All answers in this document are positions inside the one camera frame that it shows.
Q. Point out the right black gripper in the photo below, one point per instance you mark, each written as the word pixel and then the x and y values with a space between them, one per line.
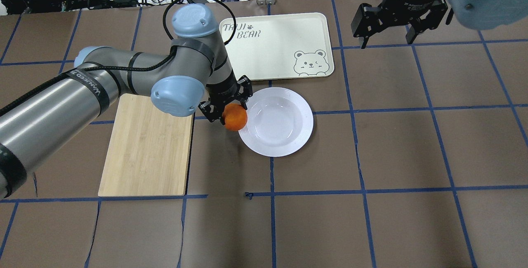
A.
pixel 406 4

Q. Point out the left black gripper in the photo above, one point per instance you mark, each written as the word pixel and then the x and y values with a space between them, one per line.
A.
pixel 223 90

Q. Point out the orange fruit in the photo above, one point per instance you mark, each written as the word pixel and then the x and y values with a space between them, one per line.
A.
pixel 234 117

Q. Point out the white ceramic plate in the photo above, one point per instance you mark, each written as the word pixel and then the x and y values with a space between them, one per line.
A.
pixel 280 122

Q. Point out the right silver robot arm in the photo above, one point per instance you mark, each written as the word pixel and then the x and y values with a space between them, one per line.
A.
pixel 484 14

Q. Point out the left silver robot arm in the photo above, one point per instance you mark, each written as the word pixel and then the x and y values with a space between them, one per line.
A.
pixel 196 74

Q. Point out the cream bear tray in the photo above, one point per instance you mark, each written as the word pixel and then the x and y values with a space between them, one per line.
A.
pixel 280 47

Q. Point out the bamboo cutting board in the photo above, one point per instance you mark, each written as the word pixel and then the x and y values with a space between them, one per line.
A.
pixel 149 151

